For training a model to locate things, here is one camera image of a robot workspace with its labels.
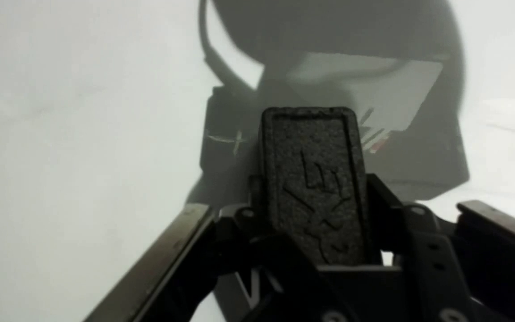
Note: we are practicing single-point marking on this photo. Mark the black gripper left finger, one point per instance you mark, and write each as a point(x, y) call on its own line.
point(281, 269)

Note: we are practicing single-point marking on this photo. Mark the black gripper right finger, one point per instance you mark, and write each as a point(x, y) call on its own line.
point(429, 262)

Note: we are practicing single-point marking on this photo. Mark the black foam whiteboard eraser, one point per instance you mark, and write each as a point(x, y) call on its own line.
point(313, 173)

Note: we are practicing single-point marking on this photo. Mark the metal wrist mount bar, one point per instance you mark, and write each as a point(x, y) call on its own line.
point(156, 262)
point(499, 219)

